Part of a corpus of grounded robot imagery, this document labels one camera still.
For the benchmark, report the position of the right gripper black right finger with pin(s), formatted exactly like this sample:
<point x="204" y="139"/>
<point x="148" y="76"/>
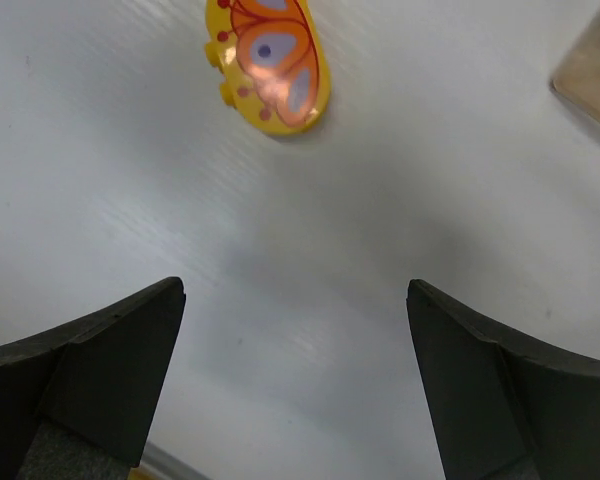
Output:
<point x="503" y="404"/>

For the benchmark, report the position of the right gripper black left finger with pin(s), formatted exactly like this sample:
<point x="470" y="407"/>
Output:
<point x="77" y="401"/>

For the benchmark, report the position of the orange translucent container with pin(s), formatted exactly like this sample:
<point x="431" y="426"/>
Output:
<point x="576" y="80"/>

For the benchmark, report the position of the yellow oval printed lego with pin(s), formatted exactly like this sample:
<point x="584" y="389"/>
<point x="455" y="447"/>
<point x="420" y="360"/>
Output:
<point x="275" y="71"/>

